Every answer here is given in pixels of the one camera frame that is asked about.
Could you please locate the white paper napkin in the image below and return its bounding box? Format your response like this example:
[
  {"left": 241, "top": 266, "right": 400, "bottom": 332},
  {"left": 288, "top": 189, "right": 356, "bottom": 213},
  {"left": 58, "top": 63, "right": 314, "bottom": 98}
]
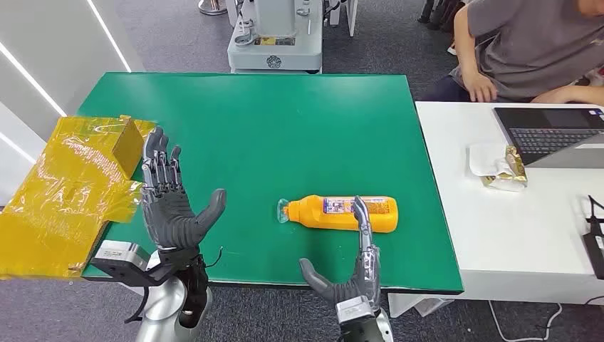
[{"left": 468, "top": 142, "right": 520, "bottom": 178}]

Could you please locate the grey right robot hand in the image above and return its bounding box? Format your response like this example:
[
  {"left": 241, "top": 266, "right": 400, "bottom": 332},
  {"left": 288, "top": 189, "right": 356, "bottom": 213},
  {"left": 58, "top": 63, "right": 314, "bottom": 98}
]
[{"left": 298, "top": 195, "right": 382, "bottom": 316}]

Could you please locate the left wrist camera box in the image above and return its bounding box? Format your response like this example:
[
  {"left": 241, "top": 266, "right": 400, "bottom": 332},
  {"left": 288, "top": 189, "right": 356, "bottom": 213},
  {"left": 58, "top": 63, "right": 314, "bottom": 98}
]
[{"left": 82, "top": 239, "right": 153, "bottom": 288}]

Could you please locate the grey laptop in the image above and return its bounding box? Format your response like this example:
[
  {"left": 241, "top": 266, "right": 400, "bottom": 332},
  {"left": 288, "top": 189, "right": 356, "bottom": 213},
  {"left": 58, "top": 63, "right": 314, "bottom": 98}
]
[{"left": 492, "top": 107, "right": 604, "bottom": 170}]

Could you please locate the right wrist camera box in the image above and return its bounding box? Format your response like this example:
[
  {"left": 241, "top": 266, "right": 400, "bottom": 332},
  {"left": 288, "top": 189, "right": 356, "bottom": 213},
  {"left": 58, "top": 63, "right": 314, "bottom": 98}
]
[{"left": 335, "top": 296, "right": 379, "bottom": 326}]

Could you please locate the chrome stand base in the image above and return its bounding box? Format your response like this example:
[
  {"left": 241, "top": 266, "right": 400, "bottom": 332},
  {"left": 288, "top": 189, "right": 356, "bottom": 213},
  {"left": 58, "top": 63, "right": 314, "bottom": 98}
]
[{"left": 197, "top": 0, "right": 229, "bottom": 16}]

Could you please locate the black power adapter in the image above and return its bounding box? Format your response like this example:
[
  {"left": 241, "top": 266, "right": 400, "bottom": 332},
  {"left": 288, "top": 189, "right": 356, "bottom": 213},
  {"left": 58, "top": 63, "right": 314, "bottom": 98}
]
[{"left": 580, "top": 194, "right": 604, "bottom": 281}]

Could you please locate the white panel leg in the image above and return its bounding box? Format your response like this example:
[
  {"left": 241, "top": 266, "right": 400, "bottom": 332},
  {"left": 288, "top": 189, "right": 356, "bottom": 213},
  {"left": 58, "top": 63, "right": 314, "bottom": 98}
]
[{"left": 328, "top": 0, "right": 358, "bottom": 38}]

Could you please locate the orange plastic bottle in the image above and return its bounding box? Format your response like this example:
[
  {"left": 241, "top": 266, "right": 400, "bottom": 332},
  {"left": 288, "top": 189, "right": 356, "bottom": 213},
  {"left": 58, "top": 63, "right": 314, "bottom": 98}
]
[{"left": 276, "top": 194, "right": 399, "bottom": 234}]

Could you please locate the gold foil snack packet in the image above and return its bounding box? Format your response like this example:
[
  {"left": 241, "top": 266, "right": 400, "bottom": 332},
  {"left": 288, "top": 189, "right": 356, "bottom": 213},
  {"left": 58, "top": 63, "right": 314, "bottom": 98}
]
[{"left": 481, "top": 145, "right": 529, "bottom": 192}]

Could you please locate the white desk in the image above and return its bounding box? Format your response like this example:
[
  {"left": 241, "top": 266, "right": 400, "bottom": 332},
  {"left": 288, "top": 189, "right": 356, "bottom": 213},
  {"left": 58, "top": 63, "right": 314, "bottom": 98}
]
[{"left": 387, "top": 100, "right": 604, "bottom": 318}]

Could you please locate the white floor cable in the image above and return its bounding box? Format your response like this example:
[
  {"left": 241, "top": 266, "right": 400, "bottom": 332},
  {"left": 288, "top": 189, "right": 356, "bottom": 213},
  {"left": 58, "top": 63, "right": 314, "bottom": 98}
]
[{"left": 487, "top": 300, "right": 564, "bottom": 342}]

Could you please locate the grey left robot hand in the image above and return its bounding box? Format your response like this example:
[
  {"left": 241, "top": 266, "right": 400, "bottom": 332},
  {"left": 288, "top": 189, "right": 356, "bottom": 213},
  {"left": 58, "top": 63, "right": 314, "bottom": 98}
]
[{"left": 140, "top": 125, "right": 228, "bottom": 252}]

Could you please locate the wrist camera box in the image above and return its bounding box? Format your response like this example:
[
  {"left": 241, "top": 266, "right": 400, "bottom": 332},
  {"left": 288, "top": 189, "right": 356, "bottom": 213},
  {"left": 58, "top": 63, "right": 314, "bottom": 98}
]
[
  {"left": 335, "top": 296, "right": 379, "bottom": 326},
  {"left": 82, "top": 239, "right": 153, "bottom": 288}
]

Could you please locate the yellow film wrapped cardboard box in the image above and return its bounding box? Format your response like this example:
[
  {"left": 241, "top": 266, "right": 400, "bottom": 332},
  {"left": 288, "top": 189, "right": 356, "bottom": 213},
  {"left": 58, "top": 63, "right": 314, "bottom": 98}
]
[{"left": 0, "top": 114, "right": 157, "bottom": 280}]

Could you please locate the person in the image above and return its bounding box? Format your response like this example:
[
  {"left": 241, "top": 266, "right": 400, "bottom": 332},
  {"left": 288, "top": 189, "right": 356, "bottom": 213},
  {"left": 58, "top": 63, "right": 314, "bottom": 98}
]
[{"left": 419, "top": 0, "right": 604, "bottom": 106}]

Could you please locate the person's right hand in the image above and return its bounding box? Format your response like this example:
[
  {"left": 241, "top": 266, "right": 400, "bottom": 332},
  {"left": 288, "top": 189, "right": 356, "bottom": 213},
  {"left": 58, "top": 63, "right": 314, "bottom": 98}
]
[{"left": 464, "top": 69, "right": 499, "bottom": 104}]

